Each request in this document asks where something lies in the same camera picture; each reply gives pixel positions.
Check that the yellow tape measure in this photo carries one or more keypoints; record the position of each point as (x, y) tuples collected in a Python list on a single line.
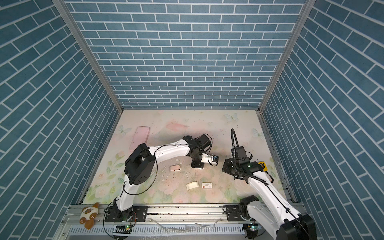
[(263, 166)]

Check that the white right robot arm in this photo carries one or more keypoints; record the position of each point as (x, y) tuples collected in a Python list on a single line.
[(276, 204)]

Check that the staple box tray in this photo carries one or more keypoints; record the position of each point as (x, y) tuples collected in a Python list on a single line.
[(192, 185)]

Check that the white staple box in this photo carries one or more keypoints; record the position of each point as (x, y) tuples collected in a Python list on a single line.
[(207, 185)]

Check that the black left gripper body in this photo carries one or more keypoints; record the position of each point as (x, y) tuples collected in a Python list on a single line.
[(199, 154)]

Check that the brown white plush toy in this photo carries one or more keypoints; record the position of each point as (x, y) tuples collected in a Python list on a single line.
[(88, 216)]

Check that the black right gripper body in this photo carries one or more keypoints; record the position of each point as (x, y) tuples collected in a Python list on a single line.
[(231, 167)]

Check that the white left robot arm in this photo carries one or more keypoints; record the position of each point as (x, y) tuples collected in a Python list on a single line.
[(140, 164)]

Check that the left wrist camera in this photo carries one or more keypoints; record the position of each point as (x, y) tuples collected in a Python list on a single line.
[(210, 159)]

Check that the aluminium corner frame post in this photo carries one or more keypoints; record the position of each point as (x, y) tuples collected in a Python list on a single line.
[(304, 14), (77, 34)]

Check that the aluminium corner frame post right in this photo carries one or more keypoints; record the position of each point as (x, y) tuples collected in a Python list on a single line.
[(304, 14)]

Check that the pink phone case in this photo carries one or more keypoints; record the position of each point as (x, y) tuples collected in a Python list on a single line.
[(141, 136)]

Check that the aluminium corner frame post left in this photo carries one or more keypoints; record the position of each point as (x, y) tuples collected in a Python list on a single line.
[(77, 34)]

